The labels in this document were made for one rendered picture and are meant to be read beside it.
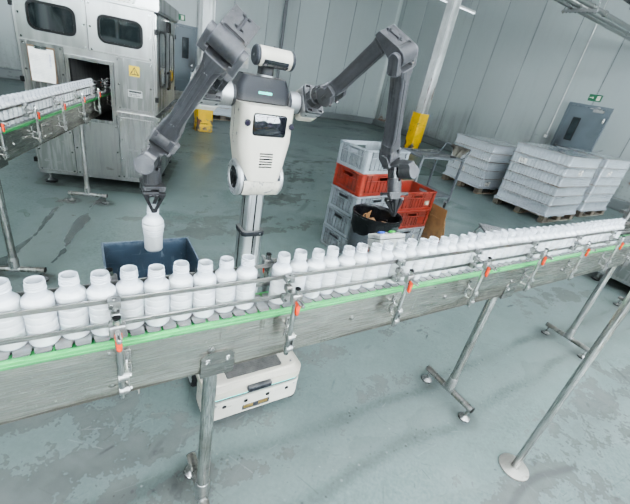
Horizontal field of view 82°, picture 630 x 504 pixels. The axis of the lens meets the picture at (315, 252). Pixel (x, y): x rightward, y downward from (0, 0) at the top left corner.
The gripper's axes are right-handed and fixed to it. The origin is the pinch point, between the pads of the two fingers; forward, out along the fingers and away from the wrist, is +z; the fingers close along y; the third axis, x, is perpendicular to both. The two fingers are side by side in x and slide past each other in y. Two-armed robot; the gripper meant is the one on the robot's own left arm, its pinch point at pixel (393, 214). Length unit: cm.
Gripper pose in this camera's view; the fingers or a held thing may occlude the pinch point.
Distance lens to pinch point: 154.8
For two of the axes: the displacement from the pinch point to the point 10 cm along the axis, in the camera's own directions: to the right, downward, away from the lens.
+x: -5.2, -1.4, 8.4
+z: 0.1, 9.9, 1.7
